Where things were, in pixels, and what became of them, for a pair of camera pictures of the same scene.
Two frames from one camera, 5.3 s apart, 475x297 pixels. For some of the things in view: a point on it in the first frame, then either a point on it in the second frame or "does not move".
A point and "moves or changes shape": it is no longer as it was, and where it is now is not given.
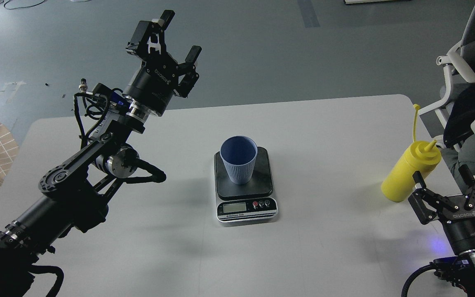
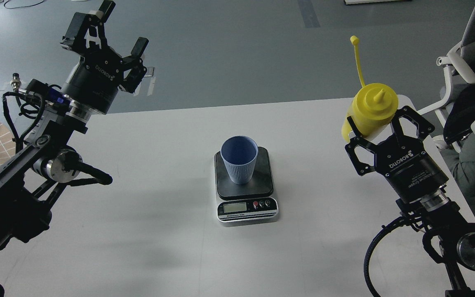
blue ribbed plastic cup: x=239 y=153 does not move
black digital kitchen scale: x=252 y=202 does not move
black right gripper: x=469 y=227 -> x=413 y=172
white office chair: x=473 y=69 does not move
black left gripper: x=152 y=86 -> x=95 y=81
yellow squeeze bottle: x=422 y=156 moves or changes shape
